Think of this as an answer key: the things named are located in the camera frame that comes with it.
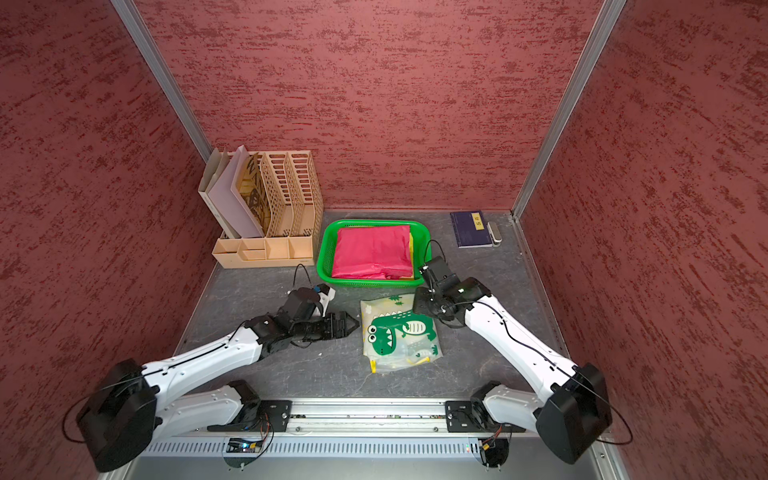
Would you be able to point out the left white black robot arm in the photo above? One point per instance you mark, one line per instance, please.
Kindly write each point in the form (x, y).
(138, 405)

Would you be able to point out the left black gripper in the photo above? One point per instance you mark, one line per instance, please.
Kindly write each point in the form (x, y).
(331, 332)

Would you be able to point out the aluminium front rail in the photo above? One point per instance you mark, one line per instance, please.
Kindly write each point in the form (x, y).
(372, 417)

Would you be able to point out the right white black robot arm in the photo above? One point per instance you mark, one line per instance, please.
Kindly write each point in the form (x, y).
(568, 405)

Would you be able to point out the small grey white device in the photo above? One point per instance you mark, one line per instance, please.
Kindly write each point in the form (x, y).
(494, 233)

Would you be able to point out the aluminium corner post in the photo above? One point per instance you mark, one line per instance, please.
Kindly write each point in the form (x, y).
(139, 32)
(604, 24)

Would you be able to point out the dark blue book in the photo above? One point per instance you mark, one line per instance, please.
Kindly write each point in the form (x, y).
(470, 229)

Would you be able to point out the left circuit board with wires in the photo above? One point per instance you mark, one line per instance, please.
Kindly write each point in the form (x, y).
(240, 452)

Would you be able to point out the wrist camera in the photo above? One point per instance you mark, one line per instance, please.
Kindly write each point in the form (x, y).
(438, 276)
(306, 303)

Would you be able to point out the left aluminium corner post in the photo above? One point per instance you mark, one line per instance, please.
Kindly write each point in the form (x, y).
(139, 32)

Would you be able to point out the pink raincoat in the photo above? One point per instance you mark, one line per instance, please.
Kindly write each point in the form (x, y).
(372, 253)

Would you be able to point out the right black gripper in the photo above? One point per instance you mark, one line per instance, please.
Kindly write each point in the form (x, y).
(420, 305)

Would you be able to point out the beige desk file organizer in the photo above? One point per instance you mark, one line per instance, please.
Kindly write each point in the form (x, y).
(296, 207)

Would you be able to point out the green dinosaur raincoat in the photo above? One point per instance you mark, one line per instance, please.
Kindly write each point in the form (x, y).
(395, 337)

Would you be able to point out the yellow duck raincoat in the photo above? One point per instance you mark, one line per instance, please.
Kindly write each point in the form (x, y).
(411, 257)

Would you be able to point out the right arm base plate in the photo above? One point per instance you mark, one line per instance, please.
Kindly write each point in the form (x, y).
(467, 416)

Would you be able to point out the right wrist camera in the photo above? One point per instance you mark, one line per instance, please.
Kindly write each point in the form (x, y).
(438, 276)

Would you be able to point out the beige cardboard folder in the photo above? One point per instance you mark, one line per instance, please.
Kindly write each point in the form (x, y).
(215, 166)

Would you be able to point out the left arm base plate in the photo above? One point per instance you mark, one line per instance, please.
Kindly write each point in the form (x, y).
(276, 414)

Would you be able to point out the green plastic basket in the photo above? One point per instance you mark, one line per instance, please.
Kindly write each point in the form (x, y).
(422, 253)

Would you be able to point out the right aluminium corner post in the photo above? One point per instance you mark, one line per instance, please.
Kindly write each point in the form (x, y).
(604, 24)

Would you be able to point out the brown patterned book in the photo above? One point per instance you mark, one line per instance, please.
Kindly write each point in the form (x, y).
(251, 188)

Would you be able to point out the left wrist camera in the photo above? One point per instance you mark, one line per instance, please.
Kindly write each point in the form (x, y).
(306, 303)

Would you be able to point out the lilac folder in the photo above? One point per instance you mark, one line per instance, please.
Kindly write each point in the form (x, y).
(229, 203)

